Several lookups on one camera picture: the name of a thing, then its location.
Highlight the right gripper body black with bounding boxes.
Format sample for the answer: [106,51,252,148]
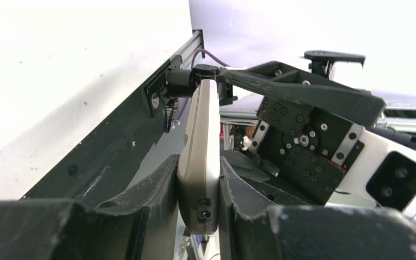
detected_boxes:
[249,97,364,205]

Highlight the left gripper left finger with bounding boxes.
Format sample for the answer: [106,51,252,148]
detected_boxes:
[0,154,179,259]

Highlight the white grey remote control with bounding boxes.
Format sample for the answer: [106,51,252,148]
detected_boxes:
[177,80,220,235]

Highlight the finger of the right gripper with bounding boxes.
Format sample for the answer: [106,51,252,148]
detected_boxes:
[218,61,386,126]
[303,50,366,77]

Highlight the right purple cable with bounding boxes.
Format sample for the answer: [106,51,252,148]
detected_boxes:
[173,48,230,125]

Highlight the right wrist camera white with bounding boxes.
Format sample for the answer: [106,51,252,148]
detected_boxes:
[338,128,416,222]

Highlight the aluminium rail right edge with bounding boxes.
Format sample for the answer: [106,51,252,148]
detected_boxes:
[170,29,204,69]

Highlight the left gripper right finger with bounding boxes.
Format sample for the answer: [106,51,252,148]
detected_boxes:
[219,158,416,259]

